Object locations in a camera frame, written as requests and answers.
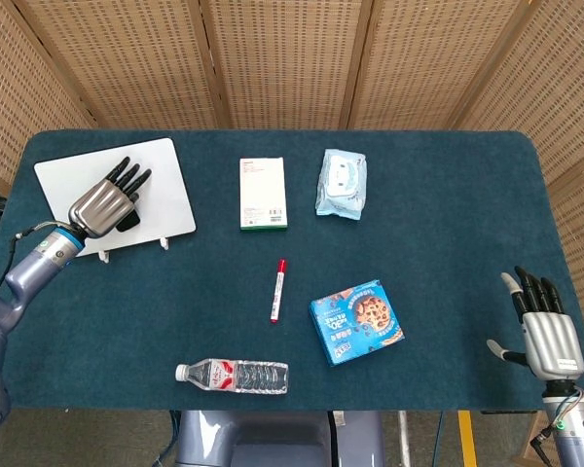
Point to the red white marker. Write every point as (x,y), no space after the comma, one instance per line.
(277,291)

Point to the white board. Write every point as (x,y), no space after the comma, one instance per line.
(165,194)

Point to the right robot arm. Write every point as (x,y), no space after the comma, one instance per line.
(569,428)

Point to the woven bamboo folding screen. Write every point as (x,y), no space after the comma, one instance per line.
(292,63)

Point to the clear plastic water bottle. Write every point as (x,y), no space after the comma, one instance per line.
(233,375)

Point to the black eraser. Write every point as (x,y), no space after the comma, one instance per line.
(129,221)

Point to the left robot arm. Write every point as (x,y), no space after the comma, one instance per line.
(14,301)

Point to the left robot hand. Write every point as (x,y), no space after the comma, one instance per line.
(102,206)

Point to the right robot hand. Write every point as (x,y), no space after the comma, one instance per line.
(547,343)

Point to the blue table cloth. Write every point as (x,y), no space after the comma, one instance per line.
(292,272)

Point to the grey robot torso base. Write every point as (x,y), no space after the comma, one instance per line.
(277,440)

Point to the light blue wet wipes pack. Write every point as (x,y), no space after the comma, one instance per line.
(341,184)

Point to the white rectangular carton box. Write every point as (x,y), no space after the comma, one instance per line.
(263,192)

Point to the blue cookie box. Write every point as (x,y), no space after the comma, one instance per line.
(355,321)

